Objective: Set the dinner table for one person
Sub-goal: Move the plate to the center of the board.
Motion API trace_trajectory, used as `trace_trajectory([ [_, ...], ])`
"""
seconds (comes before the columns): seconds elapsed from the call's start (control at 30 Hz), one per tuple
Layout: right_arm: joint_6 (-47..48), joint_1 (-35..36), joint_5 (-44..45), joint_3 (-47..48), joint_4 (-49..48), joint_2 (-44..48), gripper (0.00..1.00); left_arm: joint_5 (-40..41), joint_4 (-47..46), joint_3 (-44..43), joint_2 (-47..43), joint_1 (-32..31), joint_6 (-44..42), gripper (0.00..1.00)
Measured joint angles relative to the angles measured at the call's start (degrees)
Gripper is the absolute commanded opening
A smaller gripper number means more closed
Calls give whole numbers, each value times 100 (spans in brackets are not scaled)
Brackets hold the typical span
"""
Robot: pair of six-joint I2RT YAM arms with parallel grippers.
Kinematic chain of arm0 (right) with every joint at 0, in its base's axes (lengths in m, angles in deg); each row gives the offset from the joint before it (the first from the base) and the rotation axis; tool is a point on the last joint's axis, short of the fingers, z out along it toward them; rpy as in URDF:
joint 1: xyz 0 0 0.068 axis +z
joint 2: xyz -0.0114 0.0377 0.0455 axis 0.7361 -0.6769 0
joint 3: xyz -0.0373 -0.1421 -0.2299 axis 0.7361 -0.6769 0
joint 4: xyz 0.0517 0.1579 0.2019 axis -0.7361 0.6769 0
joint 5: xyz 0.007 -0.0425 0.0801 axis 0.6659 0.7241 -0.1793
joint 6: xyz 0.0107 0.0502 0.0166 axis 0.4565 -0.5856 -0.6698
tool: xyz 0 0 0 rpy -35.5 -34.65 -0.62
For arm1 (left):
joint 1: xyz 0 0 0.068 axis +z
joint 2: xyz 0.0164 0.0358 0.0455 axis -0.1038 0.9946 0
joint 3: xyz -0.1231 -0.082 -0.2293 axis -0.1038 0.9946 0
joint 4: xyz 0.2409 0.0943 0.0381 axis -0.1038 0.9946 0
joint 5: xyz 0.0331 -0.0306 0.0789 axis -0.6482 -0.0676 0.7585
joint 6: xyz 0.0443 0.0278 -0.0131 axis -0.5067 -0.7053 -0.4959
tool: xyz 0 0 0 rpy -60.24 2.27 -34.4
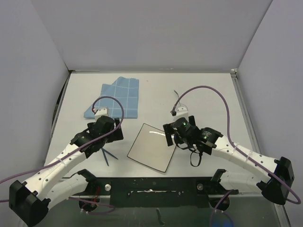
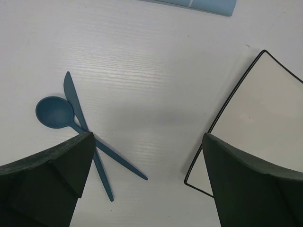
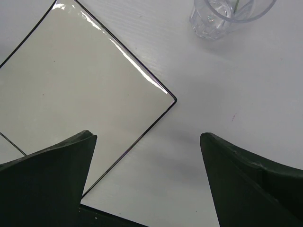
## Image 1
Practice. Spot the aluminium frame rail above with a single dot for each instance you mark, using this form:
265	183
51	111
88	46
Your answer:
279	209

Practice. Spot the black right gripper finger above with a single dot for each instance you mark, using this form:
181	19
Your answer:
169	133
191	120

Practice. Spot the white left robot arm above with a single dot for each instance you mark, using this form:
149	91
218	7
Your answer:
29	199

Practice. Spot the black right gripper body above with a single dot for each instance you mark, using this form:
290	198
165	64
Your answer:
182	139

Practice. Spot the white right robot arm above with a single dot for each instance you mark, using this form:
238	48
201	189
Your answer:
275	176

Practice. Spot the blue checked cloth napkin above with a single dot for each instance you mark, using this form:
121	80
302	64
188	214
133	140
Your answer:
126	91

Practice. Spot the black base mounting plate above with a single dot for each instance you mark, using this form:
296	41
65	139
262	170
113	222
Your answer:
157	192

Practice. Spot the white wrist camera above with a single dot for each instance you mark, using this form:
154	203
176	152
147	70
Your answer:
179	112
99	112

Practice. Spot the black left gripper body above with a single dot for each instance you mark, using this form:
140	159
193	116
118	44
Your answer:
106	139

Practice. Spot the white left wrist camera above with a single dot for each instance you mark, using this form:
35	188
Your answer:
99	112

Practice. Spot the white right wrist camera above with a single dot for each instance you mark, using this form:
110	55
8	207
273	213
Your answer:
179	112

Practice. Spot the square white plate black rim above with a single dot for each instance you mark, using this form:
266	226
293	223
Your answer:
150	149

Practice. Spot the dark blue plastic spoon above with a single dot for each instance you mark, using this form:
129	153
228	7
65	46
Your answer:
107	152

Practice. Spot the dark blue plastic knife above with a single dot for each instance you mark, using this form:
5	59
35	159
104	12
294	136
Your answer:
105	158

